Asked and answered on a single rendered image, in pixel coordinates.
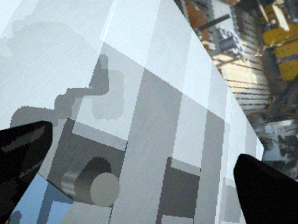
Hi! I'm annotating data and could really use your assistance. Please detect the light blue flat square mat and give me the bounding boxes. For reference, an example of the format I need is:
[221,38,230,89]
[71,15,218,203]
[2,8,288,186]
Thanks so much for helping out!
[8,175,74,224]

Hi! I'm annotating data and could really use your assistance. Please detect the grey cylinder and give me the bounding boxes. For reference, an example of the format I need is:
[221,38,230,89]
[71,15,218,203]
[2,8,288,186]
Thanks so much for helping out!
[73,171,120,208]

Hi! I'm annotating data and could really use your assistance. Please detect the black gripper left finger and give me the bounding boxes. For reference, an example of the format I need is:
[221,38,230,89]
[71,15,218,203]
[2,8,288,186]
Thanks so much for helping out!
[0,120,53,224]

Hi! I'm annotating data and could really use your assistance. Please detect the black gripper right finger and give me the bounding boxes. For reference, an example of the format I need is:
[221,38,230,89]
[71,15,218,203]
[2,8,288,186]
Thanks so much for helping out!
[233,153,298,224]

